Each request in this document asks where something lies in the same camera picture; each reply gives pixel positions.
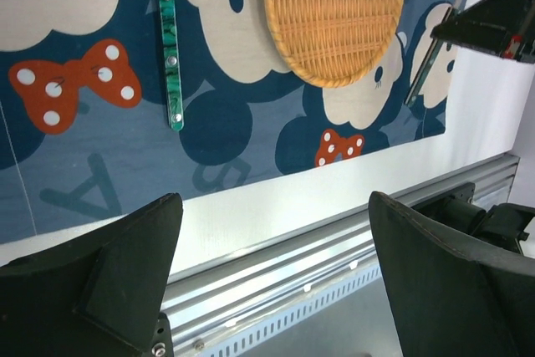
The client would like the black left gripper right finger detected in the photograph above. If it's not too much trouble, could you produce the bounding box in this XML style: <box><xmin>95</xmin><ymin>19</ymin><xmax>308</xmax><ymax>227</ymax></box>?
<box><xmin>369</xmin><ymin>191</ymin><xmax>534</xmax><ymax>356</ymax></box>

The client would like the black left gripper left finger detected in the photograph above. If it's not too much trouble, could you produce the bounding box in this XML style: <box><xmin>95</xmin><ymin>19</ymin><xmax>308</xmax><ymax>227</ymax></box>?
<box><xmin>1</xmin><ymin>193</ymin><xmax>183</xmax><ymax>356</ymax></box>

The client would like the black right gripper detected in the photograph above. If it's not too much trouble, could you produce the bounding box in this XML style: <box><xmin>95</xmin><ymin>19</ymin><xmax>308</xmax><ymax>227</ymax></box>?
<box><xmin>431</xmin><ymin>0</ymin><xmax>534</xmax><ymax>64</ymax></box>

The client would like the silver spoon green handle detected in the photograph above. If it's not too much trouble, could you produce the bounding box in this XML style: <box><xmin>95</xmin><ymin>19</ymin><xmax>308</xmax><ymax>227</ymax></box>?
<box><xmin>405</xmin><ymin>38</ymin><xmax>443</xmax><ymax>107</ymax></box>

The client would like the blue bear print placemat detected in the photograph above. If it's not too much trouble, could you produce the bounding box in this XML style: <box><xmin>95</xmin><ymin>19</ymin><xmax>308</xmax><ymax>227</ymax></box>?
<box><xmin>1</xmin><ymin>0</ymin><xmax>456</xmax><ymax>242</ymax></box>

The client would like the round woven bamboo plate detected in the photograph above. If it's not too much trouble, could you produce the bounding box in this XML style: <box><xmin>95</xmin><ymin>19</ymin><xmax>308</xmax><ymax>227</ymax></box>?
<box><xmin>264</xmin><ymin>0</ymin><xmax>404</xmax><ymax>88</ymax></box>

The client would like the silver fork green handle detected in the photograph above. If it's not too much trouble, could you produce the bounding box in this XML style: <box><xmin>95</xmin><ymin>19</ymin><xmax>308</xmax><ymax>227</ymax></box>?
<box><xmin>158</xmin><ymin>0</ymin><xmax>184</xmax><ymax>131</ymax></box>

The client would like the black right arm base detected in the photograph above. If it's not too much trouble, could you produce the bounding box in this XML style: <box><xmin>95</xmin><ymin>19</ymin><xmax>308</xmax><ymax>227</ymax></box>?
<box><xmin>412</xmin><ymin>182</ymin><xmax>534</xmax><ymax>255</ymax></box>

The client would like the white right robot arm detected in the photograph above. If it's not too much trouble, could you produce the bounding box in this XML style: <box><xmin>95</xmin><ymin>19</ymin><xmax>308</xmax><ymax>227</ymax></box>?
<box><xmin>431</xmin><ymin>0</ymin><xmax>534</xmax><ymax>64</ymax></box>

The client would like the aluminium mounting rail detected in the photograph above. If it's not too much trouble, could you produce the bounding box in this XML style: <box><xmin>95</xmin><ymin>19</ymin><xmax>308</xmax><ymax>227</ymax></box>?
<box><xmin>160</xmin><ymin>154</ymin><xmax>522</xmax><ymax>349</ymax></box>

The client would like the perforated grey cable duct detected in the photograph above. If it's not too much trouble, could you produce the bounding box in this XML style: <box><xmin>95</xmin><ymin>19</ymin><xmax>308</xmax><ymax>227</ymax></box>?
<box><xmin>200</xmin><ymin>263</ymin><xmax>381</xmax><ymax>357</ymax></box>

